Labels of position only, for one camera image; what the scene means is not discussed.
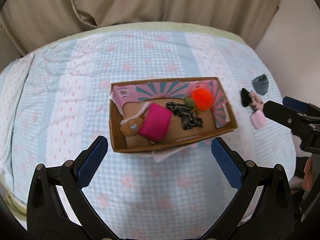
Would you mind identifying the checkered blue pink bedspread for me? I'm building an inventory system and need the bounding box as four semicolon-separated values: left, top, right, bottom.
1;30;296;239

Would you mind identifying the beige curtain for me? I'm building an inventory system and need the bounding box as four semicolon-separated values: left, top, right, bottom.
1;0;281;55

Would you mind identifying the pink fluffy slipper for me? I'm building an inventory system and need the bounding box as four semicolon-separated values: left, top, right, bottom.
251;110;267;130

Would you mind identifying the right hand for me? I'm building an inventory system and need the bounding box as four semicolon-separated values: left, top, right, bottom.
303;157;313;191

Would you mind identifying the grey fluffy folded cloth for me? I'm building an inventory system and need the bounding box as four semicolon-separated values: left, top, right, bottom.
252;74;269;95

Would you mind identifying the cardboard box with pink lining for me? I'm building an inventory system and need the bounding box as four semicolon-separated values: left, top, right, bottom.
109;77;238;153

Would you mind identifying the black grey scrunchie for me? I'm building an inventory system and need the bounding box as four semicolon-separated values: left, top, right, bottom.
166;101;203;130

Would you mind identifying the magenta pouch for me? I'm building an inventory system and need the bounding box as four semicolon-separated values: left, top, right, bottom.
138;103;172;142

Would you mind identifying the orange fluffy pompom keychain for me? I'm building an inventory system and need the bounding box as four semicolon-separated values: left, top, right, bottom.
184;88;214;113

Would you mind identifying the small black cloth item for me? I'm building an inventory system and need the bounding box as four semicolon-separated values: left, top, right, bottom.
240;88;252;107

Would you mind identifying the brown white plush hairband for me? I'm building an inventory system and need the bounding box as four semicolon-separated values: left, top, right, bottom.
120;102;151;137

